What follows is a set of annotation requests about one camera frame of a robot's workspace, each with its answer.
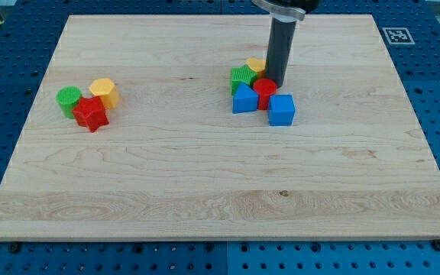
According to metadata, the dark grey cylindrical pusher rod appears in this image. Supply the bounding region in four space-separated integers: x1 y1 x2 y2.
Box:
264 17 296 88

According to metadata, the green cylinder block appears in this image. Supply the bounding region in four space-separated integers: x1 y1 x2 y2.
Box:
56 86 82 119

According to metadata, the blue cube block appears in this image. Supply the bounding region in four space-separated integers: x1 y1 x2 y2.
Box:
267 95 296 126

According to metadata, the yellow hexagon block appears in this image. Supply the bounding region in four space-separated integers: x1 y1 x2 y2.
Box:
89 78 121 109

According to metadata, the red cylinder block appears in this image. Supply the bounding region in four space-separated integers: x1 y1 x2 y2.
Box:
252 78 277 110

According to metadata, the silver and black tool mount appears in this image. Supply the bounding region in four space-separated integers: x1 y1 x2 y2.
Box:
251 0 320 21

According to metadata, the white fiducial marker tag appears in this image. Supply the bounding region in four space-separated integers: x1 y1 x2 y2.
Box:
382 27 415 45

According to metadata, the red star block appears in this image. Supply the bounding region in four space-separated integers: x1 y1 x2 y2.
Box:
72 97 109 132

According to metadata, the yellow heart block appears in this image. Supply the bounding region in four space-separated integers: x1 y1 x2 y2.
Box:
245 57 266 78

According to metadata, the green star block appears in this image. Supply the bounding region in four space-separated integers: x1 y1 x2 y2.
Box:
230 65 258 95

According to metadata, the blue triangle block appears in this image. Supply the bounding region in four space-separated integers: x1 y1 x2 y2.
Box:
232 82 259 114

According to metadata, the light wooden board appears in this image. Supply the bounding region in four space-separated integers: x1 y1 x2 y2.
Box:
0 15 440 242

